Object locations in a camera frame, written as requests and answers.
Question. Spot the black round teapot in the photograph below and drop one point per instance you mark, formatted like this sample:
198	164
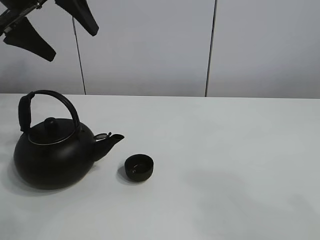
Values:
57	152

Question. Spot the small black teacup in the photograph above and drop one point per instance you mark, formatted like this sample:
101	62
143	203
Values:
139	167

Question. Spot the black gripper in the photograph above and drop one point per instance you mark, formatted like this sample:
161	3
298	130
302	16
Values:
24	36

